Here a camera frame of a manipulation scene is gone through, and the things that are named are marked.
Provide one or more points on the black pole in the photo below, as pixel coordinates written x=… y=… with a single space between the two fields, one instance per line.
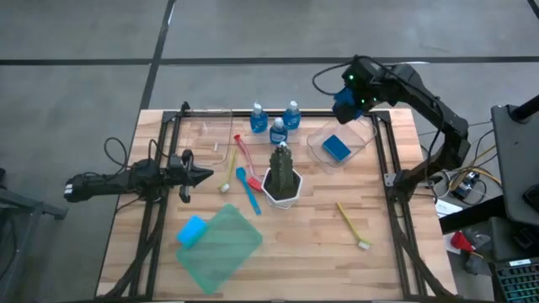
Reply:
x=526 y=110

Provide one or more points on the white paper sheet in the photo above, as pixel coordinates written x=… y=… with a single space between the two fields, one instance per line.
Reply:
x=446 y=208

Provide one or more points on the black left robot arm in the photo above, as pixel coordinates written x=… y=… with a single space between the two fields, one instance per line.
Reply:
x=109 y=183

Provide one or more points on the blue dish brush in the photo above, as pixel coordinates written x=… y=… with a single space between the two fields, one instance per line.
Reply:
x=241 y=173

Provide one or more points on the grey side cart top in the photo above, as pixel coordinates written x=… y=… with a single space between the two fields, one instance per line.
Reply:
x=516 y=168

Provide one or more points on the black metal table frame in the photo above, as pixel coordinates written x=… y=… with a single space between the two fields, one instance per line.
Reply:
x=316 y=113

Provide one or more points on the dark blue scouring pad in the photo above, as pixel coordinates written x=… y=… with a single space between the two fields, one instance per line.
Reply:
x=337 y=147

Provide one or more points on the yellow-green dish brush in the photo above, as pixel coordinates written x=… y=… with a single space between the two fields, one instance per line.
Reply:
x=364 y=244
x=224 y=187

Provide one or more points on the grey metal stand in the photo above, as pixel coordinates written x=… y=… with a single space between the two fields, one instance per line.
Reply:
x=25 y=206

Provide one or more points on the red dish brush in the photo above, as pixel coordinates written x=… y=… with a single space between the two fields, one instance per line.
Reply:
x=256 y=184

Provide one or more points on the black grid crate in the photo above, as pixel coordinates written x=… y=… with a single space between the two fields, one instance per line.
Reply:
x=520 y=284

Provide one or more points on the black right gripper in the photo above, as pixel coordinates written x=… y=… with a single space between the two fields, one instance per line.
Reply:
x=364 y=82

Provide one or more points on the light blue sponge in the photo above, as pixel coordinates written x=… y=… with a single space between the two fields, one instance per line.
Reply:
x=191 y=230

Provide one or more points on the red plastic object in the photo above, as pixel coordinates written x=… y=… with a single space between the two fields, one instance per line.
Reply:
x=459 y=241

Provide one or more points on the clear plastic container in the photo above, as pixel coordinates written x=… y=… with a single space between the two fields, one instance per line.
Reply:
x=362 y=134
x=210 y=126

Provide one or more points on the blue electronics box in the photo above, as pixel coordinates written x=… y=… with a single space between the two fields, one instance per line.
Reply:
x=467 y=185

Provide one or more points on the blue dish soap bottle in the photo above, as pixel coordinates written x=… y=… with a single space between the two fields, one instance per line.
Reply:
x=258 y=121
x=291 y=118
x=278 y=134

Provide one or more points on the green artificial cactus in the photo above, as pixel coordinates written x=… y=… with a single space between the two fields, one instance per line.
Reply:
x=281 y=168

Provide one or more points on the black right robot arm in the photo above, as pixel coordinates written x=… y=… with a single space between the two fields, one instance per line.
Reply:
x=446 y=122

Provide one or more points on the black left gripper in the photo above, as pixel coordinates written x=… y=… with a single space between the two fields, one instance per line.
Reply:
x=183 y=174

